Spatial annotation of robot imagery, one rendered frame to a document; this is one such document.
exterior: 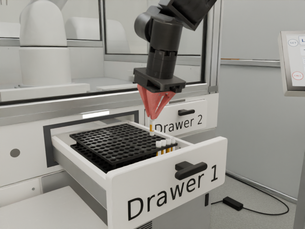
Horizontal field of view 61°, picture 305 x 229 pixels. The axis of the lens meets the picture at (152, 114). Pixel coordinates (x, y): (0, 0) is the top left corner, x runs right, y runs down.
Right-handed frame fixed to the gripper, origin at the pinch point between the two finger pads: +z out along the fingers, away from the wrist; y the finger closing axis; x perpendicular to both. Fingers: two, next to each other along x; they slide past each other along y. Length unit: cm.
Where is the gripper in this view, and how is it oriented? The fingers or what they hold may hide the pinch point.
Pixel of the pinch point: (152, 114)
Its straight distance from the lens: 56.8
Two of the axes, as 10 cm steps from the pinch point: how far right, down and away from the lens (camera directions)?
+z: -1.5, 8.9, 4.2
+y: 5.9, 4.2, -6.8
